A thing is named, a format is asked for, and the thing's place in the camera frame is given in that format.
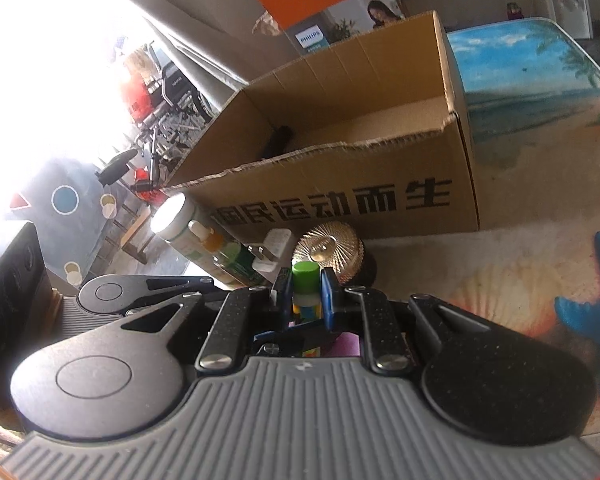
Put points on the crumpled brown plastic bag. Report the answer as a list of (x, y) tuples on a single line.
[(267, 22)]

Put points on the black tube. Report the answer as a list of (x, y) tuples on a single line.
[(279, 139)]

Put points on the purple paper piece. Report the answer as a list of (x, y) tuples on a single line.
[(349, 345)]

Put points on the gold-lidded dark jar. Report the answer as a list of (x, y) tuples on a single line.
[(325, 245)]

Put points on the white water dispenser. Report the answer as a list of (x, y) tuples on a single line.
[(565, 0)]

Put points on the black round stand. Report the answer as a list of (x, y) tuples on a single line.
[(115, 165)]

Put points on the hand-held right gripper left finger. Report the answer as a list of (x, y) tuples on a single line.
[(285, 295)]

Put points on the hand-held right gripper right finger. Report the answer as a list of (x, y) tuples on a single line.
[(328, 300)]

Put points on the grey dotted floor mat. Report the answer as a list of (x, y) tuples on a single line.
[(75, 240)]

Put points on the wooden stool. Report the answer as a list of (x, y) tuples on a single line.
[(130, 240)]

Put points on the small red item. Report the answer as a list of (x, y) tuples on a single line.
[(142, 180)]

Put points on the white bottle with green label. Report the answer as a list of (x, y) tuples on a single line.
[(172, 217)]

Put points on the brown cardboard box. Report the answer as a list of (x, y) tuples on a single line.
[(380, 200)]

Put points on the wheelchair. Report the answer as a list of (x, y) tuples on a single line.
[(172, 85)]

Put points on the green-capped glue stick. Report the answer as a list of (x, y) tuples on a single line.
[(305, 275)]

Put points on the red bag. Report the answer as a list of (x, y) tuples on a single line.
[(132, 95)]

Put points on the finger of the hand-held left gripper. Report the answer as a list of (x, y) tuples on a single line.
[(180, 284)]

